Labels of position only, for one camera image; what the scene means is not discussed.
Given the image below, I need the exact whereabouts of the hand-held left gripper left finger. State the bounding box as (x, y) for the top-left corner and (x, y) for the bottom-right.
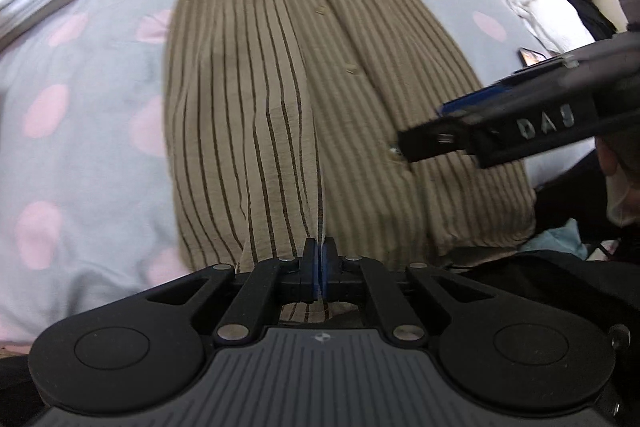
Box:
(147, 237), (319, 348)

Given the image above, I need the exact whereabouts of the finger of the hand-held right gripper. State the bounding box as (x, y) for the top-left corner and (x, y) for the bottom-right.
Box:
(397, 82), (516, 164)

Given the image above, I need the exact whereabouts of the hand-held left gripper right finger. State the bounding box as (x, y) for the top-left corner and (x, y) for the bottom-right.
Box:
(320, 239), (493, 348)

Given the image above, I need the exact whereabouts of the brown striped shirt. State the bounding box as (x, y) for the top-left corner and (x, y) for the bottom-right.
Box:
(162, 0), (538, 325)

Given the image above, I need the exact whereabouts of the person's right hand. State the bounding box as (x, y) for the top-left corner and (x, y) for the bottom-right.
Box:
(595, 127), (640, 229)

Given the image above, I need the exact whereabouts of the smartphone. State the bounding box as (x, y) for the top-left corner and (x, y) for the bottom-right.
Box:
(519, 48), (551, 68)

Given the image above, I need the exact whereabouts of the light blue cloth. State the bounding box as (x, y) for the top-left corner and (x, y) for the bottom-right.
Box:
(520, 224), (588, 260)

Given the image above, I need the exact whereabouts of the black garment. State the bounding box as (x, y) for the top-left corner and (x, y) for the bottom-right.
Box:
(537, 0), (618, 42)

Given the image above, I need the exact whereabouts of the bed with pink-dotted sheet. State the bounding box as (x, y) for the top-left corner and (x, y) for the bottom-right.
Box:
(0, 0), (601, 343)

